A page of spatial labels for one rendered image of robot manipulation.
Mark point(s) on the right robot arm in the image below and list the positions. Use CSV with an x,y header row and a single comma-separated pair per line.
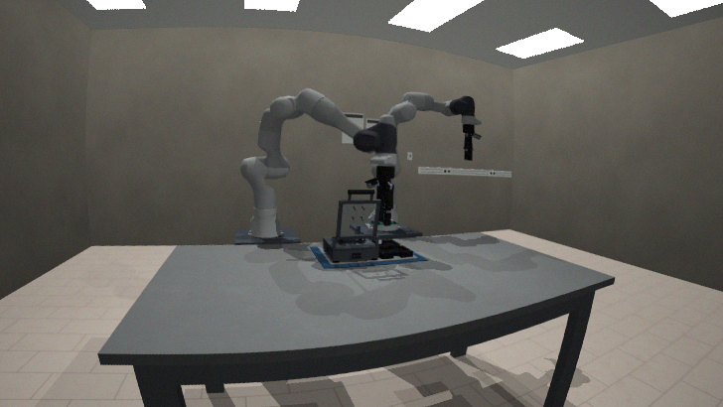
x,y
381,138

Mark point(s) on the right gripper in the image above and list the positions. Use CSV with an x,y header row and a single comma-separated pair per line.
x,y
385,193

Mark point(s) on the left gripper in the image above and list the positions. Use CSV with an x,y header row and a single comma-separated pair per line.
x,y
468,129

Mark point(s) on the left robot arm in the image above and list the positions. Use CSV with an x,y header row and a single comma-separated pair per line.
x,y
406,111

